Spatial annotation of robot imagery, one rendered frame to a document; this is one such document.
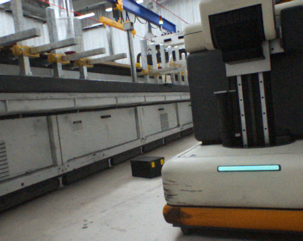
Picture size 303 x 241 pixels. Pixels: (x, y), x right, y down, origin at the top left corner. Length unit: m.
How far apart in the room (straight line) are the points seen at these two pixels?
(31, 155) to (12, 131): 0.20
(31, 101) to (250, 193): 1.19
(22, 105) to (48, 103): 0.19
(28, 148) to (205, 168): 1.25
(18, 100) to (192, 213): 1.03
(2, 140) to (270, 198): 1.41
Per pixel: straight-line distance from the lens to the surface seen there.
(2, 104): 1.63
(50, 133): 2.16
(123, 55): 2.01
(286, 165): 1.03
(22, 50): 1.73
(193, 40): 1.41
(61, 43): 1.64
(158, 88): 3.13
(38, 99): 1.80
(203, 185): 1.08
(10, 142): 1.94
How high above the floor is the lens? 0.47
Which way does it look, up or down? 3 degrees down
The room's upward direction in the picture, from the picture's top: 7 degrees counter-clockwise
